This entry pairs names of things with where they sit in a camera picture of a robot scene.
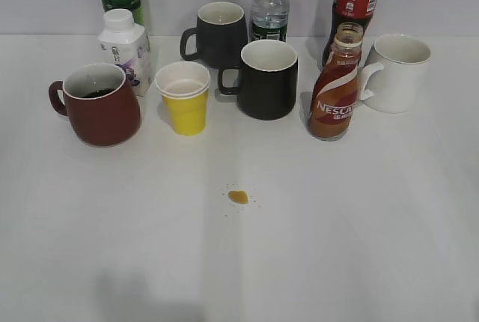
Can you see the white yogurt carton bottle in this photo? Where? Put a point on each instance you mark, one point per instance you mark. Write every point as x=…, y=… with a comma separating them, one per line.
x=125, y=44

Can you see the white ceramic mug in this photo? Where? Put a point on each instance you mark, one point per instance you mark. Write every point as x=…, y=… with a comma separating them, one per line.
x=393, y=73

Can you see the black mug front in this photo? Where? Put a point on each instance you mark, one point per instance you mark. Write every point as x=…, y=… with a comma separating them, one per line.
x=267, y=79

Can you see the yellow paper cup stack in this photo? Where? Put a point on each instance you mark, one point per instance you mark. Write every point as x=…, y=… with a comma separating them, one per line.
x=184, y=86

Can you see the cola bottle red label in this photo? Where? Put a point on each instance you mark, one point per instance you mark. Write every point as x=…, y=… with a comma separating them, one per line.
x=355, y=0

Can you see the dark grey mug rear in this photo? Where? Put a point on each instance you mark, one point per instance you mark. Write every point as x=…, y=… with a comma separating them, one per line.
x=218, y=37

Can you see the clear water bottle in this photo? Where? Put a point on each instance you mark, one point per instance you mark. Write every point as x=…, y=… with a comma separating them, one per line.
x=269, y=19

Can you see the brown coffee spill drop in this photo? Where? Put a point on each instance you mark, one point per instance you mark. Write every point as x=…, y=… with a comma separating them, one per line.
x=238, y=197

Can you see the red ceramic mug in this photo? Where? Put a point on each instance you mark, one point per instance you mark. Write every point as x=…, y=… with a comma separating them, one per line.
x=99, y=103

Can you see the brown Nescafe coffee bottle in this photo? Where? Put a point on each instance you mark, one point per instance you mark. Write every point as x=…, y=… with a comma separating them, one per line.
x=336, y=89

